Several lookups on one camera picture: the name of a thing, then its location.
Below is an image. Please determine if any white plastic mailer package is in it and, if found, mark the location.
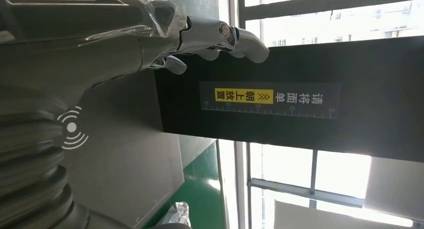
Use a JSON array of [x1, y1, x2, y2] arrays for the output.
[[162, 201, 192, 227]]

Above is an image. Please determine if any green conveyor belt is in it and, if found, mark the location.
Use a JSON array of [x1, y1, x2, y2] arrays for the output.
[[142, 142, 227, 229]]

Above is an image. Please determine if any yellow-marked ruler label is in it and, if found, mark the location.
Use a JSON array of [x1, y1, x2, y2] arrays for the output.
[[199, 81, 342, 120]]

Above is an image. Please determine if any black scanner column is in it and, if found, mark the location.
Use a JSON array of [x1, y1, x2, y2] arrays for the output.
[[154, 35, 424, 164]]

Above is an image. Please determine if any black scanner base plate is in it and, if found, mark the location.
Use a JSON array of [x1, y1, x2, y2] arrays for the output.
[[62, 70, 185, 229]]

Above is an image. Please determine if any aluminium conveyor frame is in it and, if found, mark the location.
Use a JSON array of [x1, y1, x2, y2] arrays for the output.
[[215, 139, 249, 229]]

